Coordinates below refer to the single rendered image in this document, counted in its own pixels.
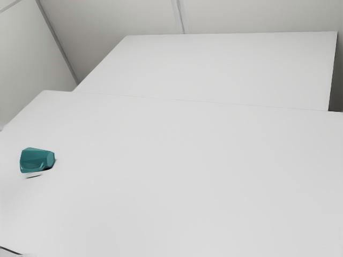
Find teal faceted mug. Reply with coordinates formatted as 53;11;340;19
19;147;56;174

